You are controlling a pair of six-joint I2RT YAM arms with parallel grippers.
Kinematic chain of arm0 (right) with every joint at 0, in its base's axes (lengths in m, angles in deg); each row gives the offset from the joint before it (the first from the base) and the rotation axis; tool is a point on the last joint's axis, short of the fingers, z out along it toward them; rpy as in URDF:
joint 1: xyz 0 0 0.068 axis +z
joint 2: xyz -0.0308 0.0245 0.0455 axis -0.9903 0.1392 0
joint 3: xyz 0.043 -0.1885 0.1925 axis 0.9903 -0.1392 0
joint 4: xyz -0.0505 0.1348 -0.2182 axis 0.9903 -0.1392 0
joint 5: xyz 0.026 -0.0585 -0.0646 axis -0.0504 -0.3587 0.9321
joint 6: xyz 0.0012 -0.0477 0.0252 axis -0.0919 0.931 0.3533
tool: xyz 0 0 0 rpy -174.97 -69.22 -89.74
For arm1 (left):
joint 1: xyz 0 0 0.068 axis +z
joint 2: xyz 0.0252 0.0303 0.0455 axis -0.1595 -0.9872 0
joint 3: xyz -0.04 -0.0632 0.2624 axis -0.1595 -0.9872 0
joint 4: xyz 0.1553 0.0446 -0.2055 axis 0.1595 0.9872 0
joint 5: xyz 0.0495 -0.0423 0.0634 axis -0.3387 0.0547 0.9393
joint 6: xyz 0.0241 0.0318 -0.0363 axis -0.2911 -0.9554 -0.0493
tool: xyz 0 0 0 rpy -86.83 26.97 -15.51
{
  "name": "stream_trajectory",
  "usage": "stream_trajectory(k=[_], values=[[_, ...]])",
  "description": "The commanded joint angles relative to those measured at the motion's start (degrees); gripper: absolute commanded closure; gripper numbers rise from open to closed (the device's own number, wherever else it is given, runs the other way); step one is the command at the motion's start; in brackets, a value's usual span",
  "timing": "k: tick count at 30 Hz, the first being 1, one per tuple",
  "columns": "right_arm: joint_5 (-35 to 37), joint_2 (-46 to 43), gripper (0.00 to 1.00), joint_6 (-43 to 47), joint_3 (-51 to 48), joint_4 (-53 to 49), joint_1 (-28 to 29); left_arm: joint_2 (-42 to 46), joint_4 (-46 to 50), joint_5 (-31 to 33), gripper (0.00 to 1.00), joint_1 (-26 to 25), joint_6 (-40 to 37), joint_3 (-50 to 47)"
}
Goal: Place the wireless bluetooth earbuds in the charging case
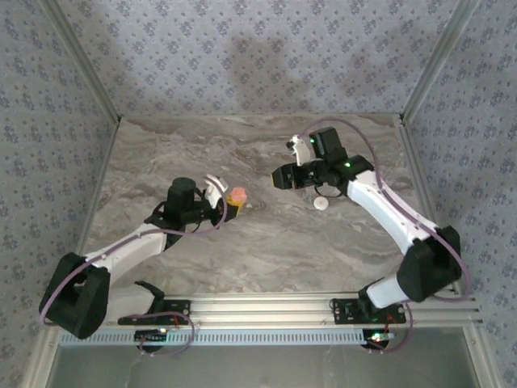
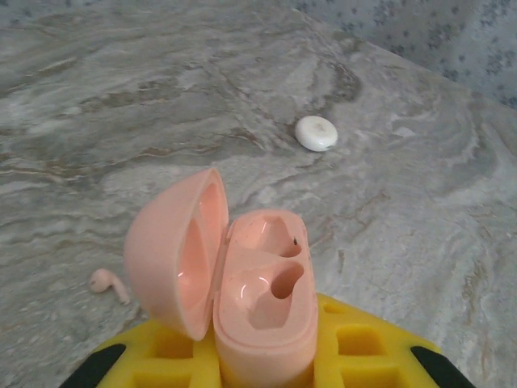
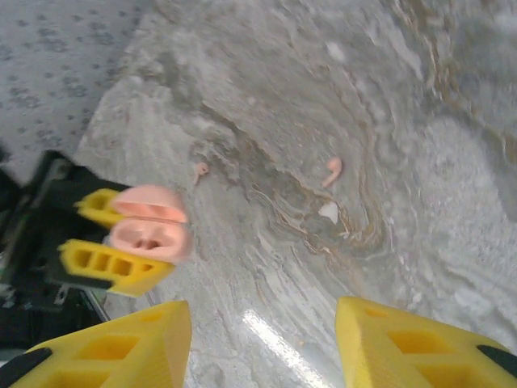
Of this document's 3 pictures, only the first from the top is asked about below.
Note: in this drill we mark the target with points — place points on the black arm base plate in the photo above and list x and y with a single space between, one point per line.
177 309
343 309

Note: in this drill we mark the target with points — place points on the aluminium table edge rail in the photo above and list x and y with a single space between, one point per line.
97 182
421 182

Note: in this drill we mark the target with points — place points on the black controller board with LED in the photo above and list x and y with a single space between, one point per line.
377 337
149 335

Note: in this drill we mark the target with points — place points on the grey metal panel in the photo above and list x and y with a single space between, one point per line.
258 368

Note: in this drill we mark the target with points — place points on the white round container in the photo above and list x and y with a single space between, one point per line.
321 203

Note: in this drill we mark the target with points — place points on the aluminium mounting rail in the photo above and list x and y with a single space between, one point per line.
258 309

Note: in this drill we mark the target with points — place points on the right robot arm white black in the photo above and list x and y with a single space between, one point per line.
387 214

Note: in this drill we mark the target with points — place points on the aluminium corner post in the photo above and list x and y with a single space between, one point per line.
84 60
436 60

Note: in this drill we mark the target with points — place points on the pink earbud charging case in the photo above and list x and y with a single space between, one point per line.
238 194

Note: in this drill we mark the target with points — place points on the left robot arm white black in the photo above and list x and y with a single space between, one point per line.
129 246

